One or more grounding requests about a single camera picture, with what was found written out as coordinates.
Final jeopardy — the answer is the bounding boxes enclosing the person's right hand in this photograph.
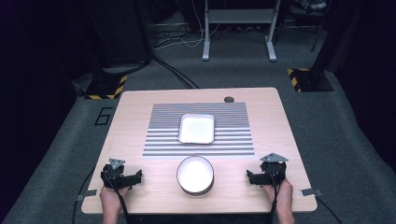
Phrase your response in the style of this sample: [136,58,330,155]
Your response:
[262,179,294,213]

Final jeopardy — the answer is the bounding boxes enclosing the white round bowl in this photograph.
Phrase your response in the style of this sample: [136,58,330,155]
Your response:
[176,155,216,197]

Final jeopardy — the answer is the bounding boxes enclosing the black floor cables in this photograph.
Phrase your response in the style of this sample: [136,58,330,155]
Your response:
[151,55,201,91]

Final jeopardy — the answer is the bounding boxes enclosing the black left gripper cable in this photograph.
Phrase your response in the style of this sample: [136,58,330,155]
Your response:
[104,171,131,224]

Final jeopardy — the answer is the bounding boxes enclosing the person's left hand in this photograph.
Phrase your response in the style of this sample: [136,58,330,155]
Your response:
[99,185,131,216]

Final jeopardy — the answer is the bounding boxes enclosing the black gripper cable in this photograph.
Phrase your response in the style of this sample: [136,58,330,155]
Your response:
[104,171,131,224]
[268,169,281,224]

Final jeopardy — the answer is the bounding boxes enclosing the black stand column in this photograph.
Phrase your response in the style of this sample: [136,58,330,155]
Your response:
[310,0,366,76]

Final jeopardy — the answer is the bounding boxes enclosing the grey striped mat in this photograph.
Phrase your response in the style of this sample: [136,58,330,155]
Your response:
[142,102,256,161]

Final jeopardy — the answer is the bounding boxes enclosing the black cabinet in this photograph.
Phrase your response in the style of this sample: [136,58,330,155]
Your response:
[81,0,154,68]

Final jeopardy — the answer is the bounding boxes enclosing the white floor cables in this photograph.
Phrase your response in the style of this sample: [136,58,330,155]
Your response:
[154,0,220,50]

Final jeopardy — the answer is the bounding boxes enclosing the grey tape strip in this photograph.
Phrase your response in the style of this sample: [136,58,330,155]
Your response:
[300,188,324,198]
[76,189,98,202]

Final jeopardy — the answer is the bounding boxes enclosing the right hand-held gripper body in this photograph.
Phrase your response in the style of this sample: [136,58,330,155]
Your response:
[260,152,289,187]

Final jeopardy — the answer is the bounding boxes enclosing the black table cable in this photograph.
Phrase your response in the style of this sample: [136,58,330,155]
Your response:
[314,194,344,224]
[71,167,96,224]

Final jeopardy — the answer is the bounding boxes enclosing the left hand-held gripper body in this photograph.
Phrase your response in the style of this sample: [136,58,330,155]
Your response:
[100,158,132,189]

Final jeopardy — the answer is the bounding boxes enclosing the white metal desk frame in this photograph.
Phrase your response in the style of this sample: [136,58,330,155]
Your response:
[202,0,282,63]

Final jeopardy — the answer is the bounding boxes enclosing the white rectangular tray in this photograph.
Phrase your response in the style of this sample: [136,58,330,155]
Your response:
[177,113,217,145]

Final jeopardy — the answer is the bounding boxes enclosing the black hazard-striped stand base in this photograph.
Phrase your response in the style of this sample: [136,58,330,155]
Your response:
[83,72,129,101]
[287,67,335,93]

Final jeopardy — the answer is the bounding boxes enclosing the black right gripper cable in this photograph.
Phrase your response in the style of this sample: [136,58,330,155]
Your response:
[268,169,281,224]

